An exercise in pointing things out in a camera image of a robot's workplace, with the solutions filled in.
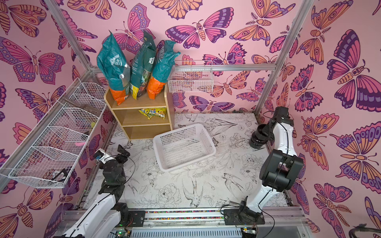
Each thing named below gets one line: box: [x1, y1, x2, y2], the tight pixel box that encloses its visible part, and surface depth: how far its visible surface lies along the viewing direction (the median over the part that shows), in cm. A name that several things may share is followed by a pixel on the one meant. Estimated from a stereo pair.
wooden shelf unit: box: [103, 83, 176, 141], surface depth 94 cm
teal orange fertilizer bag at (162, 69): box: [146, 40, 181, 100], surface depth 76 cm
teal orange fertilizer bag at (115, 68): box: [96, 29, 132, 106], surface depth 67 cm
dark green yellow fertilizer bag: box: [129, 30, 157, 101], surface depth 74 cm
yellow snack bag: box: [138, 107, 167, 120], surface depth 96 cm
